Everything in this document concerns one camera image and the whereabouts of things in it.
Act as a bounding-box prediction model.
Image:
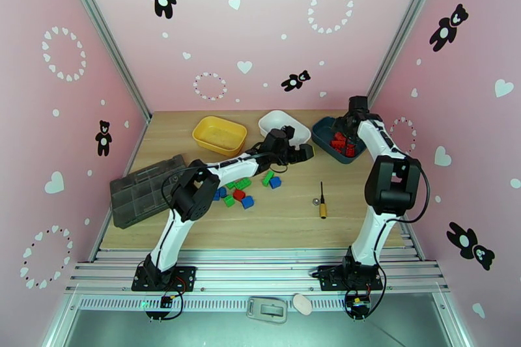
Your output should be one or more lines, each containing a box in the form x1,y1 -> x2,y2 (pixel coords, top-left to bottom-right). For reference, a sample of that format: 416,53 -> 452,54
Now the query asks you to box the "yellow plastic container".
191,115 -> 248,156

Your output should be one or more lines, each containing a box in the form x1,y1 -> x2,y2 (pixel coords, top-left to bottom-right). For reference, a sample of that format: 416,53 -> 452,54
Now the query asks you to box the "white plastic container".
258,109 -> 312,146

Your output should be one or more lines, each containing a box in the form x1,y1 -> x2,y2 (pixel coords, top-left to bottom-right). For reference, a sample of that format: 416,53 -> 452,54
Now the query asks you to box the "dark blue plastic container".
311,115 -> 367,163

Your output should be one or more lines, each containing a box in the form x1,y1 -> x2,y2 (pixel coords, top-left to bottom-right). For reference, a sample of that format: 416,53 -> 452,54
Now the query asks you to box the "beige oval pad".
292,294 -> 313,315

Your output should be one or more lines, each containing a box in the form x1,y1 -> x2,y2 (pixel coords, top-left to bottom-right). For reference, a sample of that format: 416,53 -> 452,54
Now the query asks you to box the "grey transparent organizer box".
109,154 -> 204,230

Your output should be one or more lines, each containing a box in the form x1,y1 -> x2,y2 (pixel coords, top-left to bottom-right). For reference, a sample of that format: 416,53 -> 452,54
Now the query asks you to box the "silver aluminium base frame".
64,247 -> 451,313

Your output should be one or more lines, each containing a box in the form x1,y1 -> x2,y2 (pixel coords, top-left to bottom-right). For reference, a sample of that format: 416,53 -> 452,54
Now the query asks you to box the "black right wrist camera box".
349,95 -> 370,115

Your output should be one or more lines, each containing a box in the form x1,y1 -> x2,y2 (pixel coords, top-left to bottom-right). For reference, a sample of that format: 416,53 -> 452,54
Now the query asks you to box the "yellow handled screwdriver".
318,181 -> 329,220

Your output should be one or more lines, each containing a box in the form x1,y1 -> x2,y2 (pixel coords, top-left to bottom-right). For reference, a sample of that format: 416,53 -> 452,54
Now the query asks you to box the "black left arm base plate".
131,264 -> 197,292

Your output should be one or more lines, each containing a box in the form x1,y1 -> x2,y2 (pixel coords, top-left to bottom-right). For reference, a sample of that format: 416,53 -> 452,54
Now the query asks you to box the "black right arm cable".
373,167 -> 430,273

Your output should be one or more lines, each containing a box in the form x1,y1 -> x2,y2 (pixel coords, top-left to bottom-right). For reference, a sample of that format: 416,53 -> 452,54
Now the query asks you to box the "aluminium corner post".
366,0 -> 451,105
55,0 -> 152,123

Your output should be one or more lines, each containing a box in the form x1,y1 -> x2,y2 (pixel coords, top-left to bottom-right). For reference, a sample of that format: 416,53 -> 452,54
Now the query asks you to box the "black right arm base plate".
317,264 -> 386,292

